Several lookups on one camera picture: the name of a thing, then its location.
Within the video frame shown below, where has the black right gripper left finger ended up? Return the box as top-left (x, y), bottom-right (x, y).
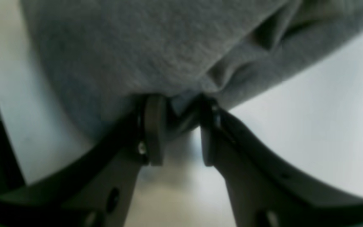
top-left (0, 95), bottom-right (167, 227)

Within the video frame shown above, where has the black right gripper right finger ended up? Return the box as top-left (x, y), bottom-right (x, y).
top-left (200, 97), bottom-right (363, 227)

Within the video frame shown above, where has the grey T-shirt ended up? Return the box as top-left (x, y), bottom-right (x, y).
top-left (20, 0), bottom-right (363, 139)

